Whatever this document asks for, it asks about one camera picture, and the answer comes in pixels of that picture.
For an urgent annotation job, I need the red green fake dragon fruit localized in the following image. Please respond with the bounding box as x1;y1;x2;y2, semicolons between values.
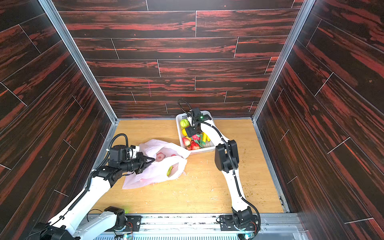
192;135;201;141

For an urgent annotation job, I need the pink plastic bag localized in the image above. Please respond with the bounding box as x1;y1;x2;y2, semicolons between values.
123;140;190;190

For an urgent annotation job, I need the green fake pear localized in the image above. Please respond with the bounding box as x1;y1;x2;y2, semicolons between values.
167;166;174;177

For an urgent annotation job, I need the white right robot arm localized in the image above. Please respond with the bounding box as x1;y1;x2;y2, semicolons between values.
186;108;261;235

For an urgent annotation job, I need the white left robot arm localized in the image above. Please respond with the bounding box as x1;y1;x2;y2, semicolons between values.
27;153;155;240

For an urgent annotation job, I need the yellow fake banana bunch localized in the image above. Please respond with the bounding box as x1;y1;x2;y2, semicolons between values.
202;132;210;143

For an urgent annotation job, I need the small yellow fake fruit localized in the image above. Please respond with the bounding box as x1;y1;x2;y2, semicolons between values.
182;128;188;137

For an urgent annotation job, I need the light green fake fruit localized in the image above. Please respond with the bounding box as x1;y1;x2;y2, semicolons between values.
180;119;191;129

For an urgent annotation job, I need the red fake strawberry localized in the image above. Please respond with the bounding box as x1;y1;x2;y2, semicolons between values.
190;142;200;150

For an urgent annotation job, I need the white perforated plastic basket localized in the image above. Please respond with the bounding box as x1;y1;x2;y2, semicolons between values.
176;113;215;155

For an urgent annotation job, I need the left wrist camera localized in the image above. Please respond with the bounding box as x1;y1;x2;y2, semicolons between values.
108;145;140;164

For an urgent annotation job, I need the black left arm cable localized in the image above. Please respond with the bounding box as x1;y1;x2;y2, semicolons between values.
50;133;129;223

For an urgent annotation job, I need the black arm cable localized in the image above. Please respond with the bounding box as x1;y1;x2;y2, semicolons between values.
50;133;129;223
177;98;262;232

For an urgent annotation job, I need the metal base rail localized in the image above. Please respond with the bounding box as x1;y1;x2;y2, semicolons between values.
96;213;308;240

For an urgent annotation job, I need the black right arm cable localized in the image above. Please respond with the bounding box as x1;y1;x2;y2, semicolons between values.
177;98;262;232

